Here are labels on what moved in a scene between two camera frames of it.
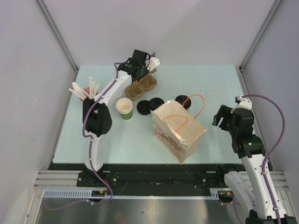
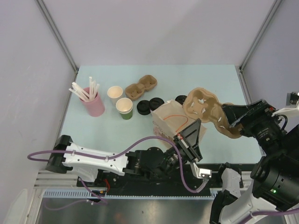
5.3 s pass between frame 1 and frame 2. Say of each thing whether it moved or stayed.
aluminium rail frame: stayed
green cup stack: stayed
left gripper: moved
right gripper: moved
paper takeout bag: stayed
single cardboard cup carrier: moved
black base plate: stayed
